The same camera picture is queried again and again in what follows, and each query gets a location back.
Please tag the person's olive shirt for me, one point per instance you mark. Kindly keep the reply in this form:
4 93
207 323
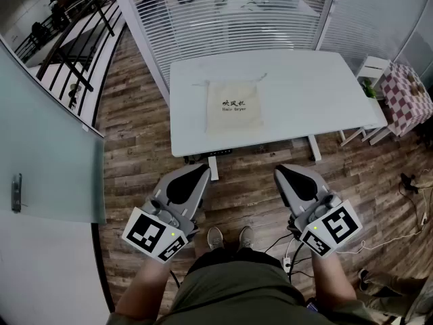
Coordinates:
236 293

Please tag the person's left forearm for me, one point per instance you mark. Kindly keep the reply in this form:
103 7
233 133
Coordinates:
145 286

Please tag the dark device with lit screen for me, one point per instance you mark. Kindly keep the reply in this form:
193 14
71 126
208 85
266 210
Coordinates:
312 306

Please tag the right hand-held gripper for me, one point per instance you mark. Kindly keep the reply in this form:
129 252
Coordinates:
301 195

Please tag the person's left grey shoe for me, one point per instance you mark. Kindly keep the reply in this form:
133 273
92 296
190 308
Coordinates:
215 239

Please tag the small white stand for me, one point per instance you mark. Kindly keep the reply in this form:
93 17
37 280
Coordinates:
372 67

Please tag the white power strip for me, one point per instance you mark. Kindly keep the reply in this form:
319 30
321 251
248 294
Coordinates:
287 264

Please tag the narrow white window blinds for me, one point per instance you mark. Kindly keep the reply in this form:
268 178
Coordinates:
372 19

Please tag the black metal railing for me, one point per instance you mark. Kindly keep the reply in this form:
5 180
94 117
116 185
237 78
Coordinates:
72 22

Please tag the small green plant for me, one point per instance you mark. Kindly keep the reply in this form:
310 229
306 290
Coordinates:
369 89

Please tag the person's right forearm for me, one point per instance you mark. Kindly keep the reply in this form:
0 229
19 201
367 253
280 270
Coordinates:
333 276

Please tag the red checkered tablecloth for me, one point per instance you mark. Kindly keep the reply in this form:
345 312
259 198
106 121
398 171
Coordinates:
406 103

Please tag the person's grey shoe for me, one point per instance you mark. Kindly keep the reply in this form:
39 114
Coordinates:
215 239
247 237

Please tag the wide white window blinds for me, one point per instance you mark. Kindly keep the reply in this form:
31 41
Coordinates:
236 19

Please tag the black desk control panel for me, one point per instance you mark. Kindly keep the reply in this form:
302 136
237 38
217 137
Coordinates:
220 152

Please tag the frosted glass door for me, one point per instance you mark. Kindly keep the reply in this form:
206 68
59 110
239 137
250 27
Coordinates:
50 147

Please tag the person's right grey shoe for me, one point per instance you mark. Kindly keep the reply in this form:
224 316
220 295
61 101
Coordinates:
247 237

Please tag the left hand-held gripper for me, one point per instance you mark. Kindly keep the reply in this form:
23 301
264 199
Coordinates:
184 195

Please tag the white table leg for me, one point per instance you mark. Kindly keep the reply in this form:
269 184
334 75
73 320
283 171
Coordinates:
314 147
213 169

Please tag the person's black shorts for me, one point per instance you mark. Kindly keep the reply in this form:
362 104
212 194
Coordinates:
236 256

